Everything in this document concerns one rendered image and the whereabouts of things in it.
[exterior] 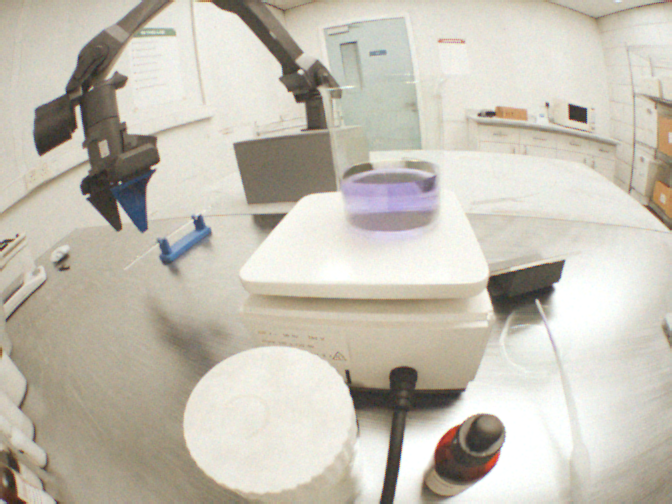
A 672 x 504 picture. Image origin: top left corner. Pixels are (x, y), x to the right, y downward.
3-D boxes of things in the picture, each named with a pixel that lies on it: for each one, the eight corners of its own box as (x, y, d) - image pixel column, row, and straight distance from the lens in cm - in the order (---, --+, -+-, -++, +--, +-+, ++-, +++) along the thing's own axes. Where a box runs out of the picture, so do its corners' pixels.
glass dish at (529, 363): (498, 321, 23) (504, 300, 22) (557, 327, 25) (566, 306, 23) (495, 378, 20) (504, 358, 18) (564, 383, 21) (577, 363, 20)
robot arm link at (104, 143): (104, 107, 32) (150, 95, 34) (69, 148, 49) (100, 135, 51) (120, 181, 31) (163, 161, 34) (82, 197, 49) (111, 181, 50)
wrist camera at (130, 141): (120, 125, 39) (159, 115, 42) (102, 137, 46) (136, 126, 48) (128, 169, 39) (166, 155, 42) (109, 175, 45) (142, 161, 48)
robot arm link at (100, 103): (123, 75, 46) (68, 97, 46) (128, 62, 41) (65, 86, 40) (129, 117, 44) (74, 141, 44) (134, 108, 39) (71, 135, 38)
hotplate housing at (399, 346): (334, 241, 34) (323, 177, 31) (444, 240, 33) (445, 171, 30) (257, 411, 19) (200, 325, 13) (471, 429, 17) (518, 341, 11)
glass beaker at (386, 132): (324, 249, 15) (295, 86, 13) (354, 204, 20) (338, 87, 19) (460, 254, 14) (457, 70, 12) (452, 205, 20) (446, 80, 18)
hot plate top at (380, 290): (306, 203, 24) (304, 193, 24) (452, 198, 23) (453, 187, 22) (235, 294, 14) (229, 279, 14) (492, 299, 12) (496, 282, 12)
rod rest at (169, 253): (200, 230, 51) (194, 212, 50) (213, 231, 48) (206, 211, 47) (160, 260, 46) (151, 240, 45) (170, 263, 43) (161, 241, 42)
